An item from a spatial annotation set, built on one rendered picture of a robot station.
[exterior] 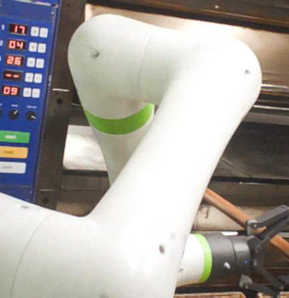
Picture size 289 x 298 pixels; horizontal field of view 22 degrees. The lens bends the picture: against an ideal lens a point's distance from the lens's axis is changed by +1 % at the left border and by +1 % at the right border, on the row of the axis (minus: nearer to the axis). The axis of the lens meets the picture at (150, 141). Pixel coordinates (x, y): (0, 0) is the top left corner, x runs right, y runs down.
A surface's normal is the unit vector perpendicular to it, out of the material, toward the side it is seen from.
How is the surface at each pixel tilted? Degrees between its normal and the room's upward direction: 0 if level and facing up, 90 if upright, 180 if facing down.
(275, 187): 90
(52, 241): 39
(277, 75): 70
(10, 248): 52
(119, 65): 92
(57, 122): 90
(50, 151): 90
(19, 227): 30
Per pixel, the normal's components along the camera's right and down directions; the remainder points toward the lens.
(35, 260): -0.16, -0.38
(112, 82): -0.25, 0.62
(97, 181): 0.40, 0.26
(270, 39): 0.43, -0.08
